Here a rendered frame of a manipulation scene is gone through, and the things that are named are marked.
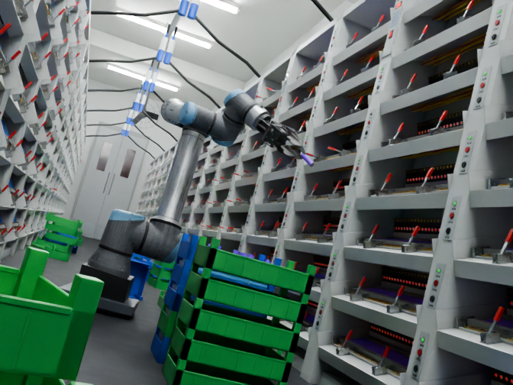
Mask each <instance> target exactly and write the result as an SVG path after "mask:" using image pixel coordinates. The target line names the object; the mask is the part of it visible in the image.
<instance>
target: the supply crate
mask: <svg viewBox="0 0 513 385"><path fill-rule="evenodd" d="M198 238H199V236H198V235H192V238H191V241H190V242H188V240H189V234H186V233H183V236H182V240H181V243H180V246H179V251H178V254H177V256H179V257H181V258H184V259H186V260H190V261H193V258H194V255H195V250H196V248H197V243H198ZM264 259H266V255H262V254H260V255H259V259H258V260H261V261H264ZM281 263H282V259H280V258H277V257H275V260H274V262H273V264H275V265H277V266H281Z"/></svg>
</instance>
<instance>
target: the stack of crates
mask: <svg viewBox="0 0 513 385"><path fill-rule="evenodd" d="M206 241H207V238H206V237H203V236H200V237H199V240H198V244H197V248H196V250H195V255H194V258H193V263H192V266H191V269H190V272H189V277H188V279H187V283H186V287H185V291H184V293H183V297H182V302H181V304H180V307H179V312H178V315H177V318H176V323H175V326H174V329H173V333H172V337H171V339H170V343H169V347H168V351H167V353H166V358H165V361H164V364H163V369H162V372H163V375H164V377H165V378H166V381H167V383H168V385H275V384H274V383H273V382H272V381H271V380H276V381H278V383H277V385H286V384H287V382H288V379H289V373H290V370H291V367H292V361H293V358H294V355H295V349H296V347H297V344H298V338H299V335H300V331H301V328H302V323H303V320H304V317H305V311H306V308H307V305H308V299H309V296H310V293H311V288H312V284H313V281H314V278H315V272H316V269H317V267H315V266H312V265H308V269H307V272H306V273H303V272H299V271H297V270H293V269H294V266H295V262H294V261H290V260H288V261H287V264H286V267H281V266H277V265H275V264H269V263H267V262H263V261H261V260H255V259H253V258H249V257H245V256H241V255H238V254H233V253H231V252H227V251H223V250H219V249H218V247H219V244H220V241H221V240H219V239H217V238H212V240H211V244H210V247H208V246H205V244H206ZM199 266H202V267H204V269H203V271H202V273H198V269H199ZM212 270H216V271H220V272H223V273H228V274H231V275H235V276H237V277H243V278H246V279H249V280H254V281H257V282H261V283H265V284H269V285H272V286H277V287H280V290H279V294H278V293H273V292H270V291H266V290H262V289H258V288H255V287H251V286H246V285H243V284H240V283H235V282H231V281H229V280H223V279H220V278H217V277H212V276H211V272H212ZM288 290H291V291H295V292H298V293H301V295H300V298H299V301H298V300H295V299H292V298H290V297H287V292H288ZM191 295H193V296H195V300H191V299H190V298H191ZM204 300H208V301H211V302H214V303H220V304H223V305H226V306H232V307H235V308H238V309H244V310H247V311H251V312H256V313H259V314H262V315H267V316H271V317H273V318H272V320H271V319H265V318H262V317H259V316H255V315H250V314H246V313H243V312H238V311H234V310H231V309H226V308H222V307H219V306H213V305H210V304H207V303H203V302H204ZM280 319H283V320H286V321H290V322H293V325H292V329H290V328H289V327H287V326H285V325H283V324H282V323H280ZM183 323H184V324H185V325H186V326H187V327H188V328H186V327H182V326H183ZM273 348H274V349H277V350H280V351H285V352H286V353H285V357H283V356H282V355H281V354H279V353H278V352H276V351H274V350H273ZM175 353H176V354H175Z"/></svg>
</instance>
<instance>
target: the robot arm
mask: <svg viewBox="0 0 513 385"><path fill-rule="evenodd" d="M224 106H225V107H226V109H225V111H224V114H223V115H220V114H218V113H216V112H213V111H211V110H208V109H206V108H203V107H201V106H200V105H196V104H195V103H194V102H182V101H181V100H179V99H167V100H166V101H165V102H164V103H163V104H162V107H161V115H162V117H163V119H164V120H165V121H167V122H169V123H170V124H173V125H176V126H178V127H180V128H182V135H181V138H180V140H179V145H178V147H177V150H176V154H175V157H174V160H173V164H172V166H171V169H170V172H169V176H168V179H167V181H166V185H165V188H164V190H163V195H162V198H161V200H160V204H159V207H158V210H157V213H156V215H155V216H154V217H152V218H150V221H149V222H146V221H145V219H146V217H145V216H143V215H138V214H135V213H132V212H126V211H123V210H120V209H114V210H113V211H112V212H111V215H110V217H109V218H108V222H107V225H106V227H105V230H104V233H103V235H102V239H101V240H100V243H99V246H98V249H97V250H96V251H95V252H94V254H93V255H92V256H91V257H90V258H89V260H88V263H87V264H88V265H89V266H91V267H94V268H96V269H99V270H103V271H105V272H107V273H112V274H114V275H118V276H121V277H129V276H130V274H131V257H132V254H133V253H135V254H139V255H142V256H145V257H148V258H151V259H154V260H158V261H159V262H164V263H168V264H171V263H172V262H173V261H174V260H175V259H176V257H177V254H178V251H179V246H180V243H181V240H182V236H183V233H181V230H182V226H181V225H180V223H179V221H180V219H181V215H182V211H183V209H184V205H185V203H186V198H187V195H188V193H189V188H190V186H191V183H192V178H193V176H194V173H195V168H196V166H197V163H198V159H199V156H200V153H201V150H202V146H203V143H204V140H205V139H206V138H208V137H209V136H211V139H212V140H213V141H214V142H215V143H216V144H219V145H221V146H224V147H229V146H231V145H232V144H233V143H234V142H235V141H236V139H237V136H238V135H239V133H240V130H241V129H242V127H243V126H244V123H245V124H246V125H247V126H248V127H249V128H251V129H252V130H253V131H259V132H260V133H261V134H263V137H262V140H263V141H264V142H265V143H266V141H267V142H268V143H269V144H270V145H269V144H268V143H266V144H268V145H269V146H270V147H274V146H275V147H276V148H277V150H278V151H279V152H280V153H282V154H285V155H287V156H289V157H292V158H295V159H298V160H302V157H301V155H299V154H297V153H296V151H294V150H293V149H292V148H291V147H290V146H289V145H286V141H289V142H290V143H291V144H294V145H295V146H296V147H297V148H299V149H300V151H301V152H302V153H303V154H306V152H305V148H304V145H303V143H302V142H301V139H300V138H299V136H298V135H297V133H296V130H295V129H294V128H290V127H288V126H285V125H282V124H280V123H278V122H275V121H271V117H270V116H269V112H268V111H267V110H266V109H265V108H264V107H263V105H260V104H259V103H258V102H256V101H255V100H254V99H252V98H251V97H250V96H249V95H248V94H247V93H246V92H244V91H243V90H242V89H235V90H233V91H231V92H230V93H229V94H228V95H227V96H226V98H225V100H224ZM283 145H285V146H283Z"/></svg>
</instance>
